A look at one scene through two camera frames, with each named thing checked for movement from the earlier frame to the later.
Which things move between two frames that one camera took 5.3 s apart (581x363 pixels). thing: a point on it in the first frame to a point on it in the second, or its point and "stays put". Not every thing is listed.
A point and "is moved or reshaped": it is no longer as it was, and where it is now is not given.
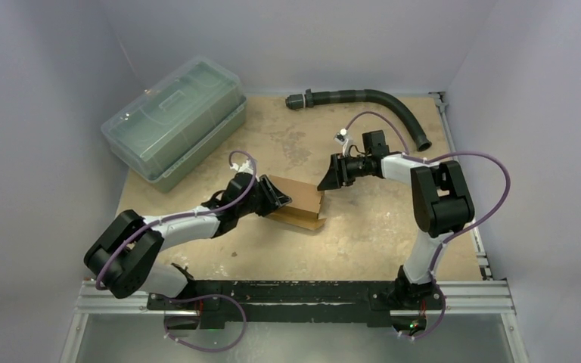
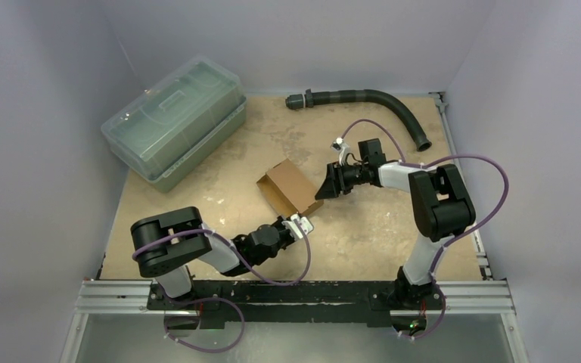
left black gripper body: [259, 203] to [284, 239]
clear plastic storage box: [169, 125] stays put
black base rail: [295, 304] stays put
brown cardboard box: [302, 211] is moved or reshaped
